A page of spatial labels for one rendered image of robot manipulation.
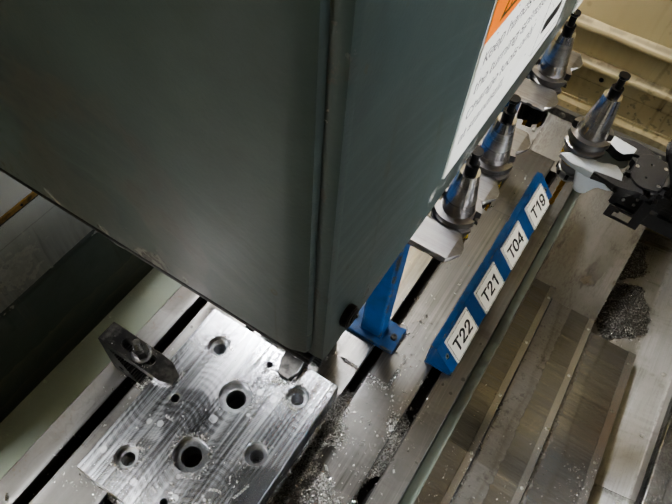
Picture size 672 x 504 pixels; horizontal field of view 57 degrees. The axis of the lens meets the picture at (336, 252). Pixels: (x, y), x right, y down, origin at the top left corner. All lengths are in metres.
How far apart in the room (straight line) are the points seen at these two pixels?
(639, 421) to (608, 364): 0.12
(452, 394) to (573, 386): 0.36
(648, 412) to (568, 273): 0.32
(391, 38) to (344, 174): 0.04
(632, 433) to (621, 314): 0.28
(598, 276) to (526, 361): 0.28
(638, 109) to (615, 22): 0.21
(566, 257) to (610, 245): 0.10
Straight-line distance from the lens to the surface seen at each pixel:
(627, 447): 1.39
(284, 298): 0.24
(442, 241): 0.80
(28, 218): 1.10
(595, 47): 1.47
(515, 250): 1.18
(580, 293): 1.46
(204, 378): 0.94
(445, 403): 1.04
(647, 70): 1.47
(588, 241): 1.49
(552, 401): 1.28
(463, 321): 1.05
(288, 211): 0.19
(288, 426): 0.91
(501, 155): 0.87
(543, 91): 1.04
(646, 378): 1.48
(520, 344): 1.30
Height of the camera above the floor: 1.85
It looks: 56 degrees down
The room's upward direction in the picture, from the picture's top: 6 degrees clockwise
